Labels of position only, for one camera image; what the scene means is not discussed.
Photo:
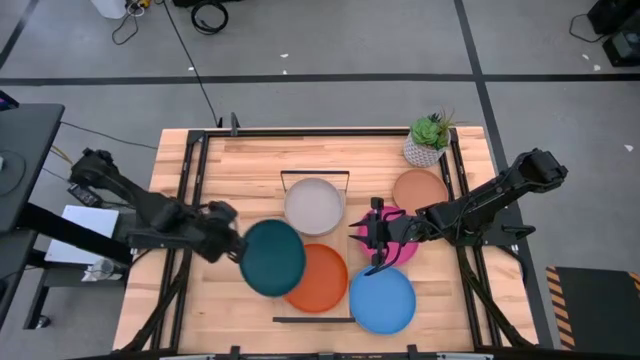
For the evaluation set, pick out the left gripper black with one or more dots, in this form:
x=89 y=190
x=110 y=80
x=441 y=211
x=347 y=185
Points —
x=215 y=232

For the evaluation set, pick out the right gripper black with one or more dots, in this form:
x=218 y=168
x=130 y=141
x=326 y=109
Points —
x=395 y=230

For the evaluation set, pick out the dark green plate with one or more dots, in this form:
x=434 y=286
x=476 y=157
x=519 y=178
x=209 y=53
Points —
x=272 y=257

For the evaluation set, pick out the magenta plate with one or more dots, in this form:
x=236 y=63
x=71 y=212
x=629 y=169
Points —
x=406 y=253

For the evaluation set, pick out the light grey plate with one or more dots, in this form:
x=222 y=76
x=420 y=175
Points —
x=313 y=206

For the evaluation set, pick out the orange plate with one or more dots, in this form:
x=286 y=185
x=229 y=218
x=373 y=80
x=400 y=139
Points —
x=325 y=282

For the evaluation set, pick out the blue plate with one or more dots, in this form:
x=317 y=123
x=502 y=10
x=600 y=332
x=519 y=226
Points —
x=382 y=302

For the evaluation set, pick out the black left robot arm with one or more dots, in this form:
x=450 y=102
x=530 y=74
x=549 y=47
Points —
x=130 y=192

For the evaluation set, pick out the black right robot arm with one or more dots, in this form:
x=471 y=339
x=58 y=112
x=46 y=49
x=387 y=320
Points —
x=500 y=192

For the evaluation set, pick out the terracotta brown plate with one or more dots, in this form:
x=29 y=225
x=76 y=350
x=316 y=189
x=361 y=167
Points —
x=419 y=189

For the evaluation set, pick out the white triangle-patterned plant pot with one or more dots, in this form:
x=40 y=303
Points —
x=422 y=156

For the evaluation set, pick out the green succulent plant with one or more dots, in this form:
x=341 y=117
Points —
x=426 y=131

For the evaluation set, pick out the clear plastic bottle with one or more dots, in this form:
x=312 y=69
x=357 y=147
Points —
x=102 y=270

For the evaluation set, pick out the white paper sheet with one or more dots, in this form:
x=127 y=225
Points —
x=80 y=230

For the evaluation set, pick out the black power brick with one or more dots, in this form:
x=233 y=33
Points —
x=85 y=196

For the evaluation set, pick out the black desk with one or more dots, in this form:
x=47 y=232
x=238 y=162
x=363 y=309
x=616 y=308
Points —
x=30 y=150

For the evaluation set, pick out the black mat with orange stripes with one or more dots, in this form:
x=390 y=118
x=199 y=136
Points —
x=600 y=310

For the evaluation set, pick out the white container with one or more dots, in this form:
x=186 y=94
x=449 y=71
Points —
x=107 y=7

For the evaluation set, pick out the black equipment case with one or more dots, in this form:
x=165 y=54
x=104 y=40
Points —
x=612 y=15
x=622 y=50

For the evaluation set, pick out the black aluminium rig frame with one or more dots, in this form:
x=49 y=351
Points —
x=300 y=132

